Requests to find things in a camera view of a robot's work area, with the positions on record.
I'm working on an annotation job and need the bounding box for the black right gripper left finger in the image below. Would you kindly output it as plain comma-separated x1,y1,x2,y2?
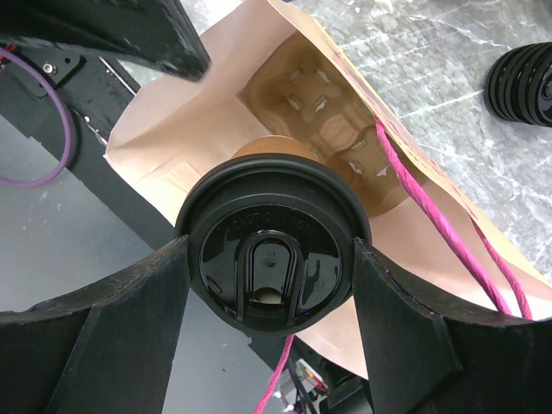
1,238,189,413

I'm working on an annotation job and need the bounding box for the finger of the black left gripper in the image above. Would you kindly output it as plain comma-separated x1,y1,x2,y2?
1,0,210,82

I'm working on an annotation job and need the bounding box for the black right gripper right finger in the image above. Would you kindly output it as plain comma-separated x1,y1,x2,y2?
353,240,551,413

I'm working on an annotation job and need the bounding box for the cream cakes paper bag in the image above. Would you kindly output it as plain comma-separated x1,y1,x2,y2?
106,1,551,380

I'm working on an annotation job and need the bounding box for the brown paper coffee cup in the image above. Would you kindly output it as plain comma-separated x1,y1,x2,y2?
232,135,319,162

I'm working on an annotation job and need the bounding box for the black cup lid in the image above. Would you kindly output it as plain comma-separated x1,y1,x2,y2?
175,154,372,336

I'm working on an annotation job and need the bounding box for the stack of black lids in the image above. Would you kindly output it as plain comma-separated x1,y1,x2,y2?
483,42,551,127

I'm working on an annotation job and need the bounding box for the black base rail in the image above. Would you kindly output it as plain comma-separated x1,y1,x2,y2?
1,46,174,249

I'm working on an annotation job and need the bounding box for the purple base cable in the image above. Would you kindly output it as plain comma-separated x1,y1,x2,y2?
0,46,72,189

